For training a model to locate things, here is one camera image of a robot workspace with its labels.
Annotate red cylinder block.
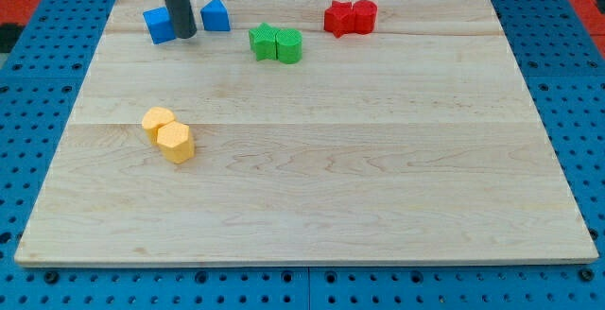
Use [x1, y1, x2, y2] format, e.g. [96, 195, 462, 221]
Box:
[353, 0, 378, 34]

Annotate green star block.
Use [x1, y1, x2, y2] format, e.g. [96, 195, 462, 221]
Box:
[249, 23, 280, 60]

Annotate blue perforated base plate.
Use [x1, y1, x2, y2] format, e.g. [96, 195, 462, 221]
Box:
[1, 0, 604, 309]

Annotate blue cube block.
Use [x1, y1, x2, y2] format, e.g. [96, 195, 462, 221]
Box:
[143, 7, 176, 44]

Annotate light wooden board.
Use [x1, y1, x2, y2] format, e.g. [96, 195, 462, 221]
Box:
[14, 0, 598, 267]

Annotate red star block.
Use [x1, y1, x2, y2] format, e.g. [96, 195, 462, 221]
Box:
[323, 0, 354, 38]

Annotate blue triangle block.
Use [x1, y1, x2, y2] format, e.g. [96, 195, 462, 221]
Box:
[200, 0, 231, 31]

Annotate yellow pentagon block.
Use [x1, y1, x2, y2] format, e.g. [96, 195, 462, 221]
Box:
[141, 107, 176, 146]

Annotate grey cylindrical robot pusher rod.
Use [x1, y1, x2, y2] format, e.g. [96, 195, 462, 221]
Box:
[164, 0, 197, 39]

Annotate green cylinder block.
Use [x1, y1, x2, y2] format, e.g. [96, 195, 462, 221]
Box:
[276, 28, 303, 64]

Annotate yellow hexagon block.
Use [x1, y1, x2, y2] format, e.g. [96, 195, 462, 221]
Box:
[157, 121, 195, 164]

